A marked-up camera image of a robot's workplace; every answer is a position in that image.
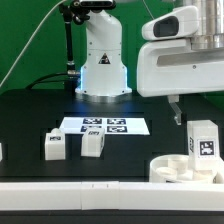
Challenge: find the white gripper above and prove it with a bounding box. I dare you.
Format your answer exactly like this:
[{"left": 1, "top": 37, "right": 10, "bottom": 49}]
[{"left": 137, "top": 39, "right": 224, "bottom": 125}]

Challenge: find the white round stool seat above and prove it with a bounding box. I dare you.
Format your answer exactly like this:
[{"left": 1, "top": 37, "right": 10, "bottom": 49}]
[{"left": 149, "top": 154, "right": 217, "bottom": 184}]

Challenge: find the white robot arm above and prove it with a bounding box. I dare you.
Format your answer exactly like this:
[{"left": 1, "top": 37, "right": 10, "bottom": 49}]
[{"left": 76, "top": 0, "right": 224, "bottom": 124}]

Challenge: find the white fiducial marker sheet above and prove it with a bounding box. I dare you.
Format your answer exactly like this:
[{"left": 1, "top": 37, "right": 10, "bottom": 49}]
[{"left": 59, "top": 117, "right": 150, "bottom": 135}]

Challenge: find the white block at left edge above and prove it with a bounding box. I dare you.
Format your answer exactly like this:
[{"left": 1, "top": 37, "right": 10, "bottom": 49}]
[{"left": 0, "top": 143, "right": 3, "bottom": 162}]

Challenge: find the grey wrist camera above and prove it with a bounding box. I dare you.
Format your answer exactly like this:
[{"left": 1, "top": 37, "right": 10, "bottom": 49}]
[{"left": 142, "top": 6, "right": 199, "bottom": 41}]

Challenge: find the white right barrier rail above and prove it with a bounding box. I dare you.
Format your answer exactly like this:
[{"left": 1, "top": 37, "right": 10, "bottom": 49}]
[{"left": 214, "top": 146, "right": 224, "bottom": 184}]

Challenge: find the white barrier rail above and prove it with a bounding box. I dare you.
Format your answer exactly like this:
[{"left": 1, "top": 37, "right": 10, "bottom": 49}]
[
  {"left": 0, "top": 182, "right": 224, "bottom": 211},
  {"left": 214, "top": 146, "right": 224, "bottom": 184}
]

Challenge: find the black overhead camera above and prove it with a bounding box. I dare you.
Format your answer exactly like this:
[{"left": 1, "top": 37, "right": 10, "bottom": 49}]
[{"left": 73, "top": 0, "right": 116, "bottom": 10}]

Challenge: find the white front barrier rail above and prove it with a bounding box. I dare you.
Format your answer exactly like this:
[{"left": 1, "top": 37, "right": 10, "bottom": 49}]
[{"left": 0, "top": 182, "right": 224, "bottom": 211}]

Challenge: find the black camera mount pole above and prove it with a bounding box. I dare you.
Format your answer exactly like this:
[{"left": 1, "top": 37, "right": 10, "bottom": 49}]
[{"left": 59, "top": 3, "right": 80, "bottom": 77}]

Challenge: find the black cable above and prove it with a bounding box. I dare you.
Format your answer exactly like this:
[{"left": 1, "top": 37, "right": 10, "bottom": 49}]
[{"left": 25, "top": 72, "right": 81, "bottom": 90}]

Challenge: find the white cable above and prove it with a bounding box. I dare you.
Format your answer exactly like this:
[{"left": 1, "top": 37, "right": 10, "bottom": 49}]
[{"left": 0, "top": 0, "right": 68, "bottom": 88}]

